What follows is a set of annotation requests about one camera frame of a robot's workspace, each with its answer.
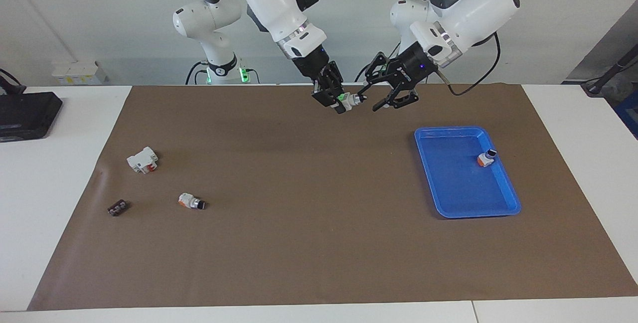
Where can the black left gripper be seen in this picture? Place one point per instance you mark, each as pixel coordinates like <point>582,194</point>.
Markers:
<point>413,66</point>

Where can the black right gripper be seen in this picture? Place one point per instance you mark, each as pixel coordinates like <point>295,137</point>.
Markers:
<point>319,66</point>

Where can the green-capped push button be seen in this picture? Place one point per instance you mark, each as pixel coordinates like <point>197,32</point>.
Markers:
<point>352,101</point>

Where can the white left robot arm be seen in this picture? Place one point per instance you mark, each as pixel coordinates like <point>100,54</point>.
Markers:
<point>473,4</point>

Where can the blue plastic tray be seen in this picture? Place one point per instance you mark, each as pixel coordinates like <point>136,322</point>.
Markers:
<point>458,186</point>

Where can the brown paper table mat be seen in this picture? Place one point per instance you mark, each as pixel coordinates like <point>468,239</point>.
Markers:
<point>319,243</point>

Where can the white circuit breaker red lever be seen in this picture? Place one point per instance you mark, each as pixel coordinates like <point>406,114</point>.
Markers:
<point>139,160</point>

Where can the black tripod stand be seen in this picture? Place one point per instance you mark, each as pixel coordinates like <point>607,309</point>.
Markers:
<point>610,72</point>

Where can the small black electronic component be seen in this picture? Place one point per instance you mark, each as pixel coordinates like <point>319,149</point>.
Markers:
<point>118,208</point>

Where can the black flat box device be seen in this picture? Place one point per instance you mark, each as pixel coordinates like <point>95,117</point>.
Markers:
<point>25,113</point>

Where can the orange-base selector switch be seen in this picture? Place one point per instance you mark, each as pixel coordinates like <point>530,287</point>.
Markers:
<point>486,159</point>

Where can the white black-knob selector switch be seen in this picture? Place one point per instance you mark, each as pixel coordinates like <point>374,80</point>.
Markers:
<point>187,199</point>

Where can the blue frame object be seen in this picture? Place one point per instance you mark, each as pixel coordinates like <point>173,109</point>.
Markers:
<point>631,113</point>

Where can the white wall socket box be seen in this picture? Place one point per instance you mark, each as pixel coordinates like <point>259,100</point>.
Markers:
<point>75,72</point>

